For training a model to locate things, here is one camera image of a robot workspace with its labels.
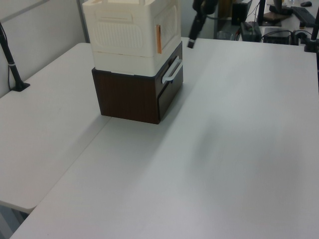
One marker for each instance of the cream plastic cabinet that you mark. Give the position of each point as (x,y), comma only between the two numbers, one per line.
(119,32)

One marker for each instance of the black camera stand pole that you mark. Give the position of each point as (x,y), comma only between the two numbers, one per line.
(11,67)

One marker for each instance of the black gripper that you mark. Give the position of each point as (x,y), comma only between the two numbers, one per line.
(203,7)

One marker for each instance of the black device with green light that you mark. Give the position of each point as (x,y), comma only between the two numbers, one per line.
(250,31)

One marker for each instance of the black monitor stand pole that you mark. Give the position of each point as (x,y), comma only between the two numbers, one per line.
(261,12)

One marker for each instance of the black keyboard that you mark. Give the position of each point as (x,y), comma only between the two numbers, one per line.
(304,15)

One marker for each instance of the dark brown wooden drawer box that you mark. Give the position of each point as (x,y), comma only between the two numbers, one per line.
(124,97)

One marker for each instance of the black electronics case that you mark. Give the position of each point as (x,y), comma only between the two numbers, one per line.
(276,36)

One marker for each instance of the black computer mouse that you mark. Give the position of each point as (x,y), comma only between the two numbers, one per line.
(306,3)

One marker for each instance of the cream cabinet door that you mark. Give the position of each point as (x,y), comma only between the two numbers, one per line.
(170,27)

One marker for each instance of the black box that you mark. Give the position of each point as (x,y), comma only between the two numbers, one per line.
(240,13)

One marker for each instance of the brown wooden board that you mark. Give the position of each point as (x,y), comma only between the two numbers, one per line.
(272,18)

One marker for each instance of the black clamp stand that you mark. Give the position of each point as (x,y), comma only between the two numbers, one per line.
(312,41)

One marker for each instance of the orange strip on door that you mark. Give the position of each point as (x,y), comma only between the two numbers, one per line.
(159,39)

